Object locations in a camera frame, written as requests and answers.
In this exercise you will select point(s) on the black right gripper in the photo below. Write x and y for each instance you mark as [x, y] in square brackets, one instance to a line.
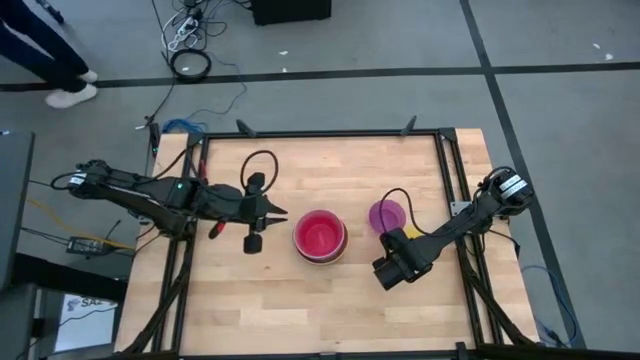
[402, 257]

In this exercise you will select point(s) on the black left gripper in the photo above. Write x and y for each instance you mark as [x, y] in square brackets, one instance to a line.
[254, 210]

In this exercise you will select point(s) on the pink plastic bowl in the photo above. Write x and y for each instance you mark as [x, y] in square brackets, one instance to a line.
[320, 235]

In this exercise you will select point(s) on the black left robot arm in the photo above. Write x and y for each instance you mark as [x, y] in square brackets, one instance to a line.
[150, 192]

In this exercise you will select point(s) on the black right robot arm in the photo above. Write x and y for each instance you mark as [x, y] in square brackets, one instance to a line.
[465, 220]

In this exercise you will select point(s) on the yellow-green plastic bowl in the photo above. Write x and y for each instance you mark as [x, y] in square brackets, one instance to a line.
[412, 232]

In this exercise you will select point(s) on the purple translucent plastic bowl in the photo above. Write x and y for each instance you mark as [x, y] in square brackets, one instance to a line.
[395, 215]

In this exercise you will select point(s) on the small black electronic box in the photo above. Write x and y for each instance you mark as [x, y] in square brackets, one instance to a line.
[154, 137]

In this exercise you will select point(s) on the black power adapter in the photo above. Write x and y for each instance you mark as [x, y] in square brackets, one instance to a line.
[85, 245]

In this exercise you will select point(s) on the white printed sign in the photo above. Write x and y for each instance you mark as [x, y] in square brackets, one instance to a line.
[85, 325]

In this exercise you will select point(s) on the grey cabinet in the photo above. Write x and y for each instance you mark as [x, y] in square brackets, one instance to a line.
[15, 210]

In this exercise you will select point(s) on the person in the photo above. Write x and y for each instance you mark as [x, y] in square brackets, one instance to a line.
[30, 45]

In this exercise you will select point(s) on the grey metal mounting bracket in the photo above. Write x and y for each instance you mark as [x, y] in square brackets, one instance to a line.
[457, 207]

